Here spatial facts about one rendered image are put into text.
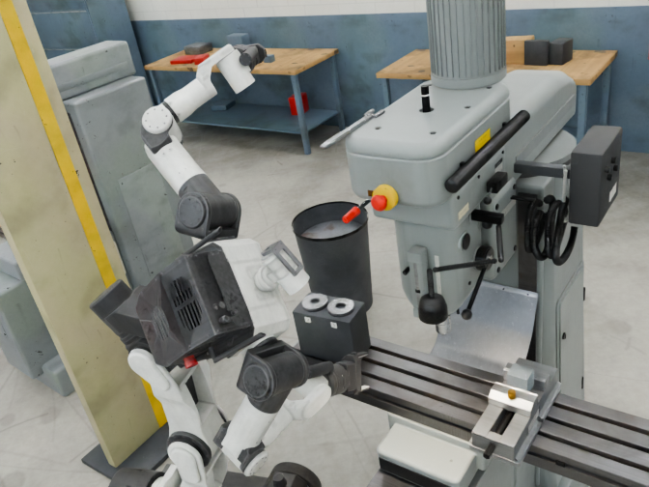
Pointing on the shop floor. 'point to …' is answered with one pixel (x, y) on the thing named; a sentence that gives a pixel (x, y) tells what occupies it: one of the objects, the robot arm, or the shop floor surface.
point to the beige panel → (68, 251)
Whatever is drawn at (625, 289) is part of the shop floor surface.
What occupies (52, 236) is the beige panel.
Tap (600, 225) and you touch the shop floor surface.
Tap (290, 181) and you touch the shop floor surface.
